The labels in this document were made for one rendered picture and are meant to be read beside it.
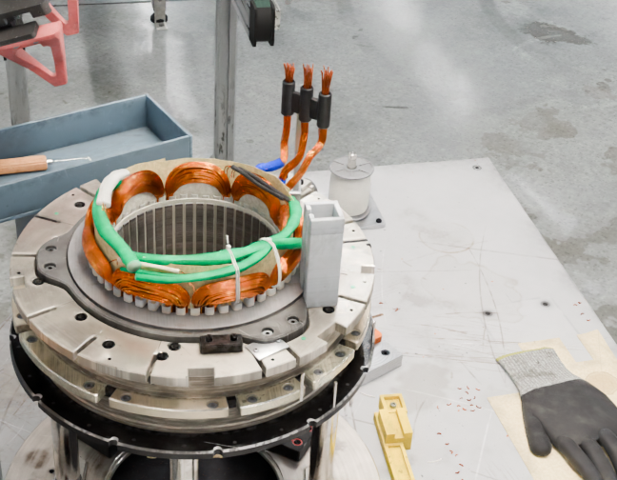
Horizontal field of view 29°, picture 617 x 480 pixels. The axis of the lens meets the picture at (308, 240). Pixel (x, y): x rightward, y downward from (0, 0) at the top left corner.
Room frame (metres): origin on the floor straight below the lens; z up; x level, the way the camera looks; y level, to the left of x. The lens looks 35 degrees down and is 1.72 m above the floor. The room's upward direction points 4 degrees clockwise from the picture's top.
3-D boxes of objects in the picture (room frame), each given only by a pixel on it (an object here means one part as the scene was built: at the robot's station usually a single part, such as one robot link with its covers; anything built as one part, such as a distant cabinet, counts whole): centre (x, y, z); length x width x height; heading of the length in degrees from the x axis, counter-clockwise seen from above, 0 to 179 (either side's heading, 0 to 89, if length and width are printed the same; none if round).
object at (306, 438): (0.94, 0.02, 0.81); 0.08 x 0.05 x 0.01; 65
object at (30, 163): (1.08, 0.32, 1.03); 0.06 x 0.02 x 0.02; 109
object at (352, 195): (1.42, -0.05, 0.82); 0.06 x 0.06 x 0.06
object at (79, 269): (0.85, 0.10, 1.05); 0.22 x 0.22 x 0.12
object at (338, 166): (1.42, -0.05, 0.82); 0.06 x 0.06 x 0.07
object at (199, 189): (0.93, 0.11, 1.12); 0.05 x 0.01 x 0.02; 101
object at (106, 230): (0.82, 0.16, 1.15); 0.15 x 0.04 x 0.02; 11
